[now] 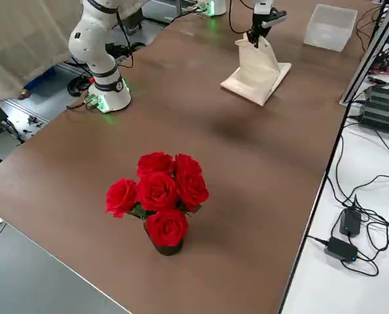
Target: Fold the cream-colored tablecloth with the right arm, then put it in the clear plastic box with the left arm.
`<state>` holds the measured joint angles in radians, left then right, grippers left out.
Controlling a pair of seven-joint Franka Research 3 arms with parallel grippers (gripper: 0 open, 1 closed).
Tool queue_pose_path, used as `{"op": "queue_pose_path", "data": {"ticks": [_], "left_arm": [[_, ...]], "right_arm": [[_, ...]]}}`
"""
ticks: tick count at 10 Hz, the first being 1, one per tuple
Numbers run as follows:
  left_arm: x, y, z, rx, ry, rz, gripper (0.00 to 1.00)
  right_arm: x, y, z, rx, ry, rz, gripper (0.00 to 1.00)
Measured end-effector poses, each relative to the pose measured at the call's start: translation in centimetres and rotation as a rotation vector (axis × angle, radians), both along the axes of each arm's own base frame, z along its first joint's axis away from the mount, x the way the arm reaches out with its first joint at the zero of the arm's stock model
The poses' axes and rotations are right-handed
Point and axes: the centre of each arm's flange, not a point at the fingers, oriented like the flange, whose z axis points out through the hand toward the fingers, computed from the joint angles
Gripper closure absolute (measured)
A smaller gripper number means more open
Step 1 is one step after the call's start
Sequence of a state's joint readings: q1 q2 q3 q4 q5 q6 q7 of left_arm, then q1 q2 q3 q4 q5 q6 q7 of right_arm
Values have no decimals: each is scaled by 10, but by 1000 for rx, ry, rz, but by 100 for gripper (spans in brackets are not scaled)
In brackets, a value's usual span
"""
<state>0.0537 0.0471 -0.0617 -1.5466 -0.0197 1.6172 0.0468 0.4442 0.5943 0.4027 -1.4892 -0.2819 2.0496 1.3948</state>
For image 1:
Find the black base cable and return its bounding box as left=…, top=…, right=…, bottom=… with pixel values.
left=65, top=93, right=99, bottom=111

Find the red artificial rose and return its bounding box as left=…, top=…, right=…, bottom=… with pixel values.
left=175, top=169, right=211, bottom=213
left=105, top=178, right=139, bottom=219
left=137, top=171, right=178, bottom=212
left=144, top=209, right=190, bottom=248
left=136, top=151, right=175, bottom=179
left=173, top=153, right=204, bottom=179

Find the beige curtain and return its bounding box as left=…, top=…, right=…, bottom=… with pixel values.
left=0, top=0, right=149, bottom=109

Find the black power cable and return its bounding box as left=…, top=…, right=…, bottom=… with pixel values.
left=333, top=129, right=389, bottom=279

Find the dark flower vase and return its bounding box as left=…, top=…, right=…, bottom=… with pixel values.
left=143, top=218, right=185, bottom=256

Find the black finned electronics box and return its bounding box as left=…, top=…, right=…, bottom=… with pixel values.
left=357, top=85, right=389, bottom=135

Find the clear plastic box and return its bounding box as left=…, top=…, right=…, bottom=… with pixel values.
left=303, top=3, right=358, bottom=52

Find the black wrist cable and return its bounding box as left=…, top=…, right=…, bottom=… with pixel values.
left=227, top=0, right=249, bottom=35

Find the usb hub with plugs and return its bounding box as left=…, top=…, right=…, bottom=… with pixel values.
left=367, top=45, right=389, bottom=86

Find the aluminium camera post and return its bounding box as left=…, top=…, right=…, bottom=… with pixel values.
left=340, top=0, right=389, bottom=106

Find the cream tablecloth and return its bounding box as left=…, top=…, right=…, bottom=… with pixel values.
left=220, top=31, right=292, bottom=107

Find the black power adapter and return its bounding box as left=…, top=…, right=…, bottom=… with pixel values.
left=324, top=236, right=358, bottom=262
left=339, top=207, right=362, bottom=237

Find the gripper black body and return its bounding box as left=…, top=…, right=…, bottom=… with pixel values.
left=252, top=13, right=271, bottom=35

